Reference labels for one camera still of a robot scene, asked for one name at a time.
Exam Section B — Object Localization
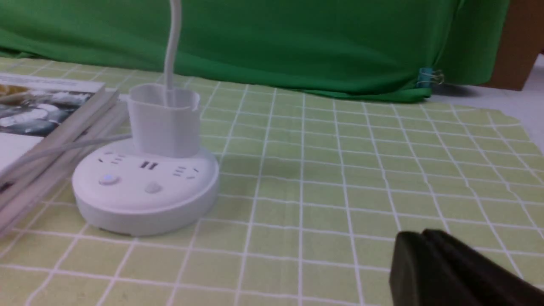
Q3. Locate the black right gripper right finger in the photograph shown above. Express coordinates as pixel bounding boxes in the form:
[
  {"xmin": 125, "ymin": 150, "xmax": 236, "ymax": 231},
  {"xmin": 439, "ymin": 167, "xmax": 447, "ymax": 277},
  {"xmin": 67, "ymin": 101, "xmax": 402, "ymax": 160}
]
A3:
[{"xmin": 423, "ymin": 229, "xmax": 544, "ymax": 306}]

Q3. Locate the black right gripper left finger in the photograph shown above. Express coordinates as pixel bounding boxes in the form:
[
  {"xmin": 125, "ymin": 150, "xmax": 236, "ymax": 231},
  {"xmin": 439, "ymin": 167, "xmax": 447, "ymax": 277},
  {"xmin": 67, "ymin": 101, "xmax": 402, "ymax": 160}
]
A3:
[{"xmin": 389, "ymin": 231, "xmax": 481, "ymax": 306}]

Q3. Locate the white desk lamp with base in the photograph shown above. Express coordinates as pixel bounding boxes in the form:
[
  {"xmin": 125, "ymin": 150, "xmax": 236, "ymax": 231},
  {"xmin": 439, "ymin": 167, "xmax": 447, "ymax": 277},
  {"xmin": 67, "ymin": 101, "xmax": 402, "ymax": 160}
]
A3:
[{"xmin": 71, "ymin": 0, "xmax": 220, "ymax": 237}]

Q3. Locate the green checkered tablecloth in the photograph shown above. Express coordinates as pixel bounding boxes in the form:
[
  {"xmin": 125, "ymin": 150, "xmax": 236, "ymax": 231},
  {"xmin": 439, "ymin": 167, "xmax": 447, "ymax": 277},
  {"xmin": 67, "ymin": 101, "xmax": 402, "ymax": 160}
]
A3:
[{"xmin": 1, "ymin": 76, "xmax": 543, "ymax": 306}]

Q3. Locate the blue binder clip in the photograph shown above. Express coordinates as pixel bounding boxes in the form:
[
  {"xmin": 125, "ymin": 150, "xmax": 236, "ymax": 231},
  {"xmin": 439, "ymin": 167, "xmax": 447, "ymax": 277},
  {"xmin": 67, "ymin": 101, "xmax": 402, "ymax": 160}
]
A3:
[{"xmin": 416, "ymin": 67, "xmax": 445, "ymax": 88}]

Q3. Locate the green backdrop cloth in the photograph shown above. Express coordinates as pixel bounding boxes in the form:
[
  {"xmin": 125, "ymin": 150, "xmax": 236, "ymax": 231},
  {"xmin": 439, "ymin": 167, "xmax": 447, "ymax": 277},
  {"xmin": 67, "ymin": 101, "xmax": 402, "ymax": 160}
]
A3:
[{"xmin": 0, "ymin": 0, "xmax": 510, "ymax": 103}]

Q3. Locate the bottom white book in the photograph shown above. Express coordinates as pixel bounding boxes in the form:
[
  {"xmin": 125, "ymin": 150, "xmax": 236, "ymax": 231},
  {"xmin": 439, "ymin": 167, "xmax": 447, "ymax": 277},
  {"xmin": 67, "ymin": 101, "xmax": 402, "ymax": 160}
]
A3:
[{"xmin": 0, "ymin": 99, "xmax": 128, "ymax": 236}]

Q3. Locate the top book with car cover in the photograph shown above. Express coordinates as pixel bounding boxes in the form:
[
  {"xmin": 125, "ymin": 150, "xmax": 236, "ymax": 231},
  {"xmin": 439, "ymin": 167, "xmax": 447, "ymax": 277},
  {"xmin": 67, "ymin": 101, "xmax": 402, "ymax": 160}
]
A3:
[{"xmin": 0, "ymin": 72, "xmax": 119, "ymax": 186}]

